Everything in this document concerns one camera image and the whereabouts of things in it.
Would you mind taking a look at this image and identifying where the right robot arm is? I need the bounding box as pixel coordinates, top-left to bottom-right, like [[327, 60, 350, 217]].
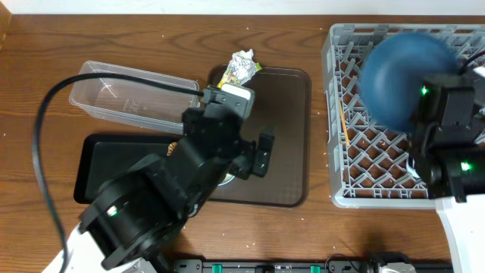
[[410, 71, 484, 272]]

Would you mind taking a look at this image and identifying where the black tray bin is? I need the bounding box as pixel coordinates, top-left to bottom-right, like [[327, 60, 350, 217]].
[[74, 133, 180, 204]]

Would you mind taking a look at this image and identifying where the dark blue bowl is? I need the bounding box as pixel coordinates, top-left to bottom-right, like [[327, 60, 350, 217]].
[[358, 33, 458, 133]]

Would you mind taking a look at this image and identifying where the brown serving tray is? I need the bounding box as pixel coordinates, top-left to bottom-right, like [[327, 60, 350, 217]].
[[210, 67, 311, 209]]

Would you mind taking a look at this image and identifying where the clear plastic bin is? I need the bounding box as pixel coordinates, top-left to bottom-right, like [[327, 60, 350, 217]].
[[69, 78, 200, 134]]

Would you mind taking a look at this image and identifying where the brown mushroom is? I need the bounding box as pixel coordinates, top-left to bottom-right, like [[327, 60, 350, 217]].
[[167, 142, 177, 156]]

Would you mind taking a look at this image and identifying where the light blue rice bowl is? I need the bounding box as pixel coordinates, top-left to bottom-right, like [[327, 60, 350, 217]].
[[218, 174, 235, 187]]

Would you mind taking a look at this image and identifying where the grey plastic dishwasher rack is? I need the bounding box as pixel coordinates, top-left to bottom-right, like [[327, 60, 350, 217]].
[[321, 24, 484, 209]]

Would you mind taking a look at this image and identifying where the yellow green snack packet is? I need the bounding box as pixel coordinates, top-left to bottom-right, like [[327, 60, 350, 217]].
[[217, 63, 262, 88]]

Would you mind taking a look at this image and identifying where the crumpled foil wrapper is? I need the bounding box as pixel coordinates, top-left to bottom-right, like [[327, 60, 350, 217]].
[[228, 49, 261, 86]]

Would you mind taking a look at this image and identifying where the wooden chopstick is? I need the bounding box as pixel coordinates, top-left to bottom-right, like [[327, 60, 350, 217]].
[[338, 101, 350, 146]]

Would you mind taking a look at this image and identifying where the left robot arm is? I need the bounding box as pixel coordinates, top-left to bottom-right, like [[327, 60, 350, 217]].
[[45, 129, 274, 272]]

